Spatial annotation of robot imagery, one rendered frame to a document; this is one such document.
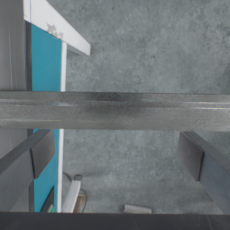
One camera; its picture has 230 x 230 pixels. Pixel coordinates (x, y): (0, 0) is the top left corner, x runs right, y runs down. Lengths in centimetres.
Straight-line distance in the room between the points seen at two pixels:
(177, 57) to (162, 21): 22
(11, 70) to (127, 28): 80
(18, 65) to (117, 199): 121
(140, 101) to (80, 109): 10
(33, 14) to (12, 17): 4
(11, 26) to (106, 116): 20
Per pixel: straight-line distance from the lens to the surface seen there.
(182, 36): 109
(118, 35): 102
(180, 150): 17
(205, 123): 30
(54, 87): 44
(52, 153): 17
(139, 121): 26
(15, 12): 32
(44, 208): 52
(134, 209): 141
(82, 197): 138
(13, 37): 32
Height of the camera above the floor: 101
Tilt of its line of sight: 75 degrees down
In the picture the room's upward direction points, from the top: 180 degrees clockwise
